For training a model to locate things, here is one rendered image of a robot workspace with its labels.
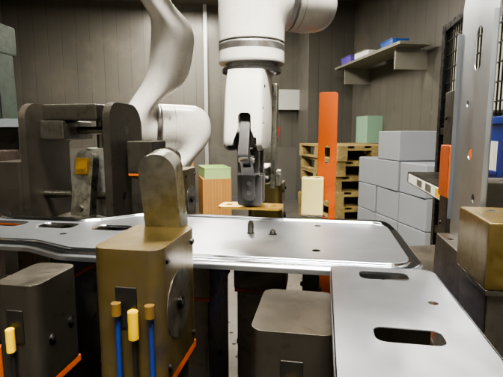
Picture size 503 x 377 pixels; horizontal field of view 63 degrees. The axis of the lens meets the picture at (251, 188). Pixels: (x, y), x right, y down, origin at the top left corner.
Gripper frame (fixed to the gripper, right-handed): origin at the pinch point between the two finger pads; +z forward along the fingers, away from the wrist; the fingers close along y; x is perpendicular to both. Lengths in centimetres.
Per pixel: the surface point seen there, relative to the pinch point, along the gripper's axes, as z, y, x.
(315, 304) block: 8.1, 17.5, 9.0
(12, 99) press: -39, -302, -283
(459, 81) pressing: -14.0, -4.4, 26.4
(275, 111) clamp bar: -10.8, -14.7, 1.4
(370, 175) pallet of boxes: 33, -355, 55
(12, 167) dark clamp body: -1, -16, -49
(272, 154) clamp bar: -3.9, -13.6, 1.2
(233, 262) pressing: 6.5, 11.6, 0.0
